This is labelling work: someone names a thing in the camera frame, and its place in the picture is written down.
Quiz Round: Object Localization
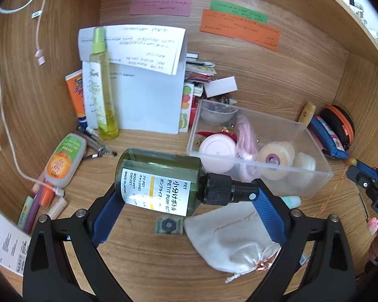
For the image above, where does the white drawstring cloth pouch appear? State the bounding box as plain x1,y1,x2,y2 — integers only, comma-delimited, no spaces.
183,202,280,284

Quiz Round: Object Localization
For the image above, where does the tan 4B eraser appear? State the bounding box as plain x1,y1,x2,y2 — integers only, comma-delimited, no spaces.
155,215,184,235

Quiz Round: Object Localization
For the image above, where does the green spray bottle black cap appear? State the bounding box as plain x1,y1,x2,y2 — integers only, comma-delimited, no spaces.
114,148,259,217

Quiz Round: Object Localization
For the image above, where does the pink cat paw charm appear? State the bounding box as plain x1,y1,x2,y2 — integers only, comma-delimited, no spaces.
367,217,378,235

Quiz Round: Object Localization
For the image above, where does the blue colourful pencil pouch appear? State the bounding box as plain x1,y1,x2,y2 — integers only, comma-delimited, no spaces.
309,115,349,160

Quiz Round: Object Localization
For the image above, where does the white printed receipt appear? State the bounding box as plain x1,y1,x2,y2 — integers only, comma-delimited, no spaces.
0,212,30,277

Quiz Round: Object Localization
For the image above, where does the black orange zip case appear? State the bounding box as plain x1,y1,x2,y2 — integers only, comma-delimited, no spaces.
320,104,355,151

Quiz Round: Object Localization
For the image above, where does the white round jar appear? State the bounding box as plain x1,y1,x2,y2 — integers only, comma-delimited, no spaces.
289,152,317,188

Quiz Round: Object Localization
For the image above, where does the purple pen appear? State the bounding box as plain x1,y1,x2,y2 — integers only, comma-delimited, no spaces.
23,186,43,234

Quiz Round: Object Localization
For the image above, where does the cream lip balm stick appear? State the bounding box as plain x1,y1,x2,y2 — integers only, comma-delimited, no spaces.
47,197,68,220

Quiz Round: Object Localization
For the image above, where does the teal white small tube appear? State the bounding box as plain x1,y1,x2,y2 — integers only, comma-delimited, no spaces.
280,196,302,209

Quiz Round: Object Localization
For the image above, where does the small yellow lotion tube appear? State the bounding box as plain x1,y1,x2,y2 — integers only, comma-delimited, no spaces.
298,102,316,128

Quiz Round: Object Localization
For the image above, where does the clear plastic storage bin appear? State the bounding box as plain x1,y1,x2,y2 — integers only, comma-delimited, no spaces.
187,100,333,198

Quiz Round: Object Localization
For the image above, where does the cream jar with lid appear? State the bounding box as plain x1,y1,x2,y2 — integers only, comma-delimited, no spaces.
258,141,295,181

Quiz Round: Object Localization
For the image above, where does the orange green glue bottle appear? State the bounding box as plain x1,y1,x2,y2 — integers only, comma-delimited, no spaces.
44,133,86,188

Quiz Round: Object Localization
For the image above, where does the pink round jar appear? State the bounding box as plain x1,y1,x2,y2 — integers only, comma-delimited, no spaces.
199,134,236,174

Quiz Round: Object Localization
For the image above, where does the metal pens and clip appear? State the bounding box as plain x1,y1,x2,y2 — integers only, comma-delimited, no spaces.
76,127,118,161

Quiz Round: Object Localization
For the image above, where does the small clear bowl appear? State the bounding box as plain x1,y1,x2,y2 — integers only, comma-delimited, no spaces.
200,100,239,126

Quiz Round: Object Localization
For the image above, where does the small white box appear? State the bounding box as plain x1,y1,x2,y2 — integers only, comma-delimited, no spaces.
203,77,238,98

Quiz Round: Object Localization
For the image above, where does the orange sticky note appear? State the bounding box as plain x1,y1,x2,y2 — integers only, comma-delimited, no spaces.
200,9,280,51

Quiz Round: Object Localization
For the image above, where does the fruit sticker sheet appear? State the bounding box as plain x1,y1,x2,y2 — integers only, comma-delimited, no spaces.
179,83,195,132

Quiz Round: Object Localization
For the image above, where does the stack of booklets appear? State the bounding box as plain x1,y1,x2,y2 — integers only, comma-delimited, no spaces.
185,53,217,97

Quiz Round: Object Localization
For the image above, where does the orange sunscreen tube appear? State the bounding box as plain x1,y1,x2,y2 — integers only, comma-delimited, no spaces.
65,69,88,129

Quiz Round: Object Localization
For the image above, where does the tall yellow spray bottle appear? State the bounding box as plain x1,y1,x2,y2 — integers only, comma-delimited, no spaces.
89,27,119,140

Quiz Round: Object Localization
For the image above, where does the green sticky note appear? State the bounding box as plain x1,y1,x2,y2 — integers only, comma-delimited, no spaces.
209,0,268,24

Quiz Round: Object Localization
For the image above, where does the white paper stand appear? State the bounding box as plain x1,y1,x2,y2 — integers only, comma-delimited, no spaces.
77,24,188,135

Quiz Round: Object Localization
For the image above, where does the pink knitted cord bundle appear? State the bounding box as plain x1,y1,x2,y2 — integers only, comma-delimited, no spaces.
235,115,260,177

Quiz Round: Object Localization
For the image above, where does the pink charging cable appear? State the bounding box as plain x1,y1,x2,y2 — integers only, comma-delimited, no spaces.
31,0,51,67

